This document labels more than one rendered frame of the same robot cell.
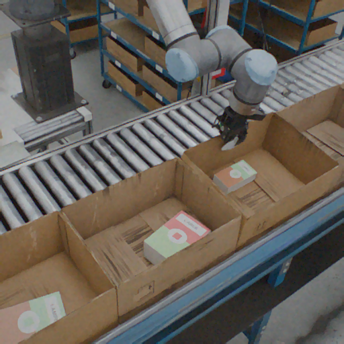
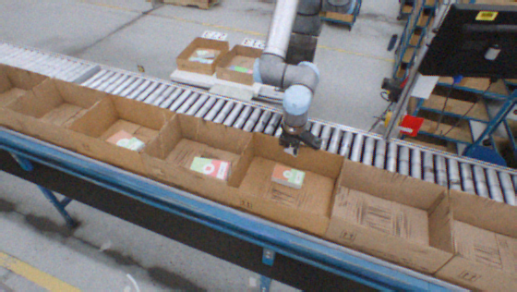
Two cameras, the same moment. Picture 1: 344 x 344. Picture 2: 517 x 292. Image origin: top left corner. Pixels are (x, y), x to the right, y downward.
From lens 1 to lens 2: 100 cm
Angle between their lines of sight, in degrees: 41
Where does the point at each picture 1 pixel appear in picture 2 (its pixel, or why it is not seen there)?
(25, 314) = (126, 139)
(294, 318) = not seen: outside the picture
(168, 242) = (200, 167)
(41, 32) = (300, 40)
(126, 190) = (217, 129)
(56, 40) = (304, 48)
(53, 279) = not seen: hidden behind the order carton
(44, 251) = not seen: hidden behind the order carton
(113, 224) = (210, 145)
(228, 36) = (301, 70)
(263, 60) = (297, 95)
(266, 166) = (318, 190)
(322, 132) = (402, 212)
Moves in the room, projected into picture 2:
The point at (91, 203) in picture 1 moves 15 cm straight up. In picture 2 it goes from (195, 121) to (190, 94)
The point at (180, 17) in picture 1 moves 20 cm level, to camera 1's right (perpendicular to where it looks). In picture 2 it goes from (272, 40) to (306, 66)
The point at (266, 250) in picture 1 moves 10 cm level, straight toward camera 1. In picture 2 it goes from (237, 220) to (211, 224)
